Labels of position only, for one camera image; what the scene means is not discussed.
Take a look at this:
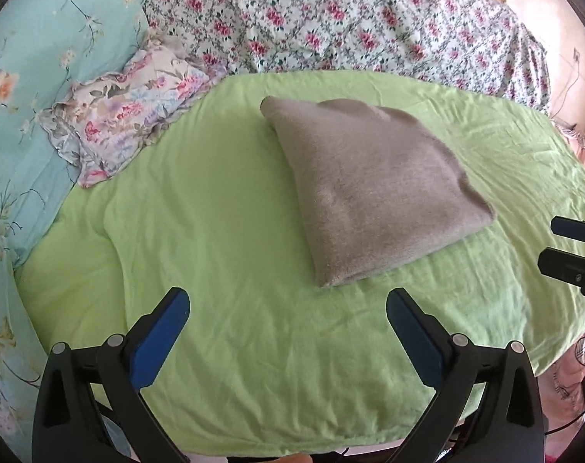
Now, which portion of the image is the pink patterned cloth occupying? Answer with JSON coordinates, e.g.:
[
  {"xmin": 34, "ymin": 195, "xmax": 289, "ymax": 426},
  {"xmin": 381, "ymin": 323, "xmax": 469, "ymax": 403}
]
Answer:
[{"xmin": 538, "ymin": 120, "xmax": 585, "ymax": 425}]

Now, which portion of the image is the light green bed sheet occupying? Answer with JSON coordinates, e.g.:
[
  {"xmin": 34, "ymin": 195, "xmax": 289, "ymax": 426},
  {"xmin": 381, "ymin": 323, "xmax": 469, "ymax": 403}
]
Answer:
[{"xmin": 15, "ymin": 71, "xmax": 585, "ymax": 459}]

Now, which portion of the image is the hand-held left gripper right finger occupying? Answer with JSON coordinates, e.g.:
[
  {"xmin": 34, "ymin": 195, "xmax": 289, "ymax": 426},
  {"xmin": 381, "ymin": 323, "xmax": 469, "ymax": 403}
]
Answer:
[{"xmin": 385, "ymin": 287, "xmax": 546, "ymax": 463}]

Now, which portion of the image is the turquoise floral blanket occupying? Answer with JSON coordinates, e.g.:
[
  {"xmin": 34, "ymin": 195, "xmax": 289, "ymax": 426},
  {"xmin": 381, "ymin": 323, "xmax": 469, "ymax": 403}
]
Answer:
[{"xmin": 0, "ymin": 0, "xmax": 172, "ymax": 454}]

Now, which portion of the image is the pastel floral ruffled pillow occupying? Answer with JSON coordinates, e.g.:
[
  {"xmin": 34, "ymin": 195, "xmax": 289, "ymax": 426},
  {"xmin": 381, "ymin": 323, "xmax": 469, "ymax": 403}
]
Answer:
[{"xmin": 39, "ymin": 43, "xmax": 228, "ymax": 189}]

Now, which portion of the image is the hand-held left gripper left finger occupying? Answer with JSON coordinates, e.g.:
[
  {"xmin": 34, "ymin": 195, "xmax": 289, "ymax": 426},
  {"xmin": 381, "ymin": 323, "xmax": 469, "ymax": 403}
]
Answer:
[{"xmin": 32, "ymin": 287, "xmax": 192, "ymax": 463}]

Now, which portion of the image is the pink rose floral quilt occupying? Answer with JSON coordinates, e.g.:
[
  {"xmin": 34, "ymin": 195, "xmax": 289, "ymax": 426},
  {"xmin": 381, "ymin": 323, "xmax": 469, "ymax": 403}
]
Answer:
[{"xmin": 143, "ymin": 0, "xmax": 551, "ymax": 117}]

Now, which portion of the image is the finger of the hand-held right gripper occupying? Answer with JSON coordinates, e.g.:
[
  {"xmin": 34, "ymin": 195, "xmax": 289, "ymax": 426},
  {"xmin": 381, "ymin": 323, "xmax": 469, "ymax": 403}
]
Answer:
[
  {"xmin": 550, "ymin": 216, "xmax": 585, "ymax": 243},
  {"xmin": 537, "ymin": 247, "xmax": 585, "ymax": 295}
]

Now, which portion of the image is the beige knit sweater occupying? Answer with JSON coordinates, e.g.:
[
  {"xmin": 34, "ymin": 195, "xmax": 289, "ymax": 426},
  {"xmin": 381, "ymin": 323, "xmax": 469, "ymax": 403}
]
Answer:
[{"xmin": 260, "ymin": 96, "xmax": 496, "ymax": 289}]

